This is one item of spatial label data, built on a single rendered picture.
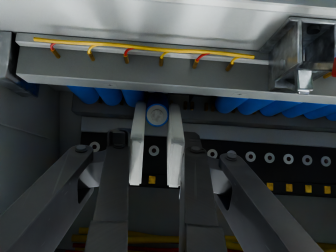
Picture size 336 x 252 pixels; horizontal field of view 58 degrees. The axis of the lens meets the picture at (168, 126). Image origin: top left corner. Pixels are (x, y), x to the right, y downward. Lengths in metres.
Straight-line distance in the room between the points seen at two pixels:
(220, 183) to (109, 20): 0.10
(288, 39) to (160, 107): 0.10
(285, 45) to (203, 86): 0.05
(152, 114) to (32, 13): 0.10
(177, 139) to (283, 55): 0.07
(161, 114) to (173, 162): 0.06
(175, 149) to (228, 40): 0.07
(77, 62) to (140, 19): 0.05
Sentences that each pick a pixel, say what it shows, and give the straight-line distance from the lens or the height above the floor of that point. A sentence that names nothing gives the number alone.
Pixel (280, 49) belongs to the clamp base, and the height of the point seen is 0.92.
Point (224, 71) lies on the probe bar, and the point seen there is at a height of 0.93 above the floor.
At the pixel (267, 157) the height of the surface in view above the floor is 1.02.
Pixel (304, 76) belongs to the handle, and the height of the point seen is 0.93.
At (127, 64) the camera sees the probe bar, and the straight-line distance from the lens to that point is 0.19.
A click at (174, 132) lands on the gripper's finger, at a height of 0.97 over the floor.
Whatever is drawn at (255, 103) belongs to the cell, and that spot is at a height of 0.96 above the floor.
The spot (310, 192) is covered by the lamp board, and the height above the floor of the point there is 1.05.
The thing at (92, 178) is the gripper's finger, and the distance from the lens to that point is 0.16.
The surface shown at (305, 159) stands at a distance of 0.36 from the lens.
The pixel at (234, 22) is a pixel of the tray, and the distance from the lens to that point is 0.16.
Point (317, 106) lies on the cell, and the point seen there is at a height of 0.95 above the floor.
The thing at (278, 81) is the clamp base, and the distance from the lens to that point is 0.18.
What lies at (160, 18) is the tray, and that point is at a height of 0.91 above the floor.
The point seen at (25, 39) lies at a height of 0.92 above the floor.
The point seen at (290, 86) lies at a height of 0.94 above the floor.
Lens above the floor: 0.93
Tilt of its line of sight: 12 degrees up
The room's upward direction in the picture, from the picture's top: 176 degrees counter-clockwise
